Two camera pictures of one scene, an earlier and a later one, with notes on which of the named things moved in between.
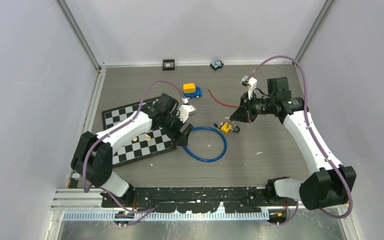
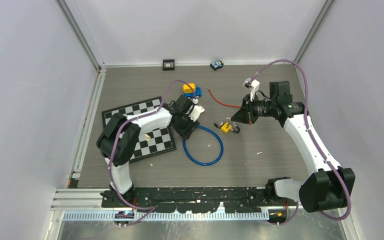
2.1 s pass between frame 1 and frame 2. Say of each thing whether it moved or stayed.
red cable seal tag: stayed
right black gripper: stayed
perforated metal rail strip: stayed
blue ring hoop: moved
